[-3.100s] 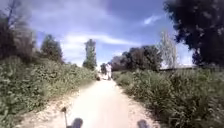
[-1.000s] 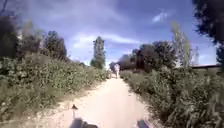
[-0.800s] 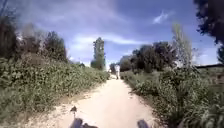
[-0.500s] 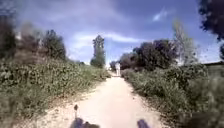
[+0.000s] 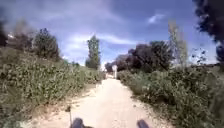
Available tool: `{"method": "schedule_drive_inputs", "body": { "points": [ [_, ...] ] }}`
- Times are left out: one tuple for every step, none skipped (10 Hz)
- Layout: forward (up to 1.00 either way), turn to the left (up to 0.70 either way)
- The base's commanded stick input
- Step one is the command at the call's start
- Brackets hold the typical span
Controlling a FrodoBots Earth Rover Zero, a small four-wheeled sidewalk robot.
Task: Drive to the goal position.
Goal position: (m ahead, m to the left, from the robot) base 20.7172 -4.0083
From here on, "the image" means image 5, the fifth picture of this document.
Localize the thin dark stalk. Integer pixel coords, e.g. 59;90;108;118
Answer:
65;105;73;128

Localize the green weedy scrub bank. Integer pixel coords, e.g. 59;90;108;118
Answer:
0;46;107;128
116;64;224;128

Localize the dark overhanging tree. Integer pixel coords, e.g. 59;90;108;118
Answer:
192;0;224;64

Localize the white sign post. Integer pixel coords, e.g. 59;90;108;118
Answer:
111;64;118;79

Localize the tall slim green tree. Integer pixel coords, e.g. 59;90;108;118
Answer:
84;35;102;71

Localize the dark tree clump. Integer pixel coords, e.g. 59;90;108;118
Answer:
104;40;175;74

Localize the robot's own part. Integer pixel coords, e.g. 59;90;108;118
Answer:
136;119;151;128
70;117;85;128

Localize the pale thin tree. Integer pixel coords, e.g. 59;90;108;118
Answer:
167;20;190;68

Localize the dark round tree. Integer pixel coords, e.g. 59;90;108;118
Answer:
33;27;62;62

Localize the pale dirt path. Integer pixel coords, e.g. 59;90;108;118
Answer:
29;74;174;128

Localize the bare hazy tree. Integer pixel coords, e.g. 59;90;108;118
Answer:
7;19;36;52

